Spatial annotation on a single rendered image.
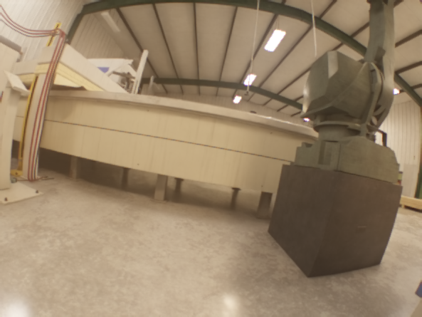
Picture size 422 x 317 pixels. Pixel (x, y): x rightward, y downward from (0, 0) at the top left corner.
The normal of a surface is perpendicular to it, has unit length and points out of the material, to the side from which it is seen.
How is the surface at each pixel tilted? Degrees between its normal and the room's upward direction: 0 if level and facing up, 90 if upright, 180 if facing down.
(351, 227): 90
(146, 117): 90
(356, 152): 90
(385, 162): 90
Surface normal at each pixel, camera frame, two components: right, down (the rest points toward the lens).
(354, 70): 0.03, 0.03
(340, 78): -0.33, 0.37
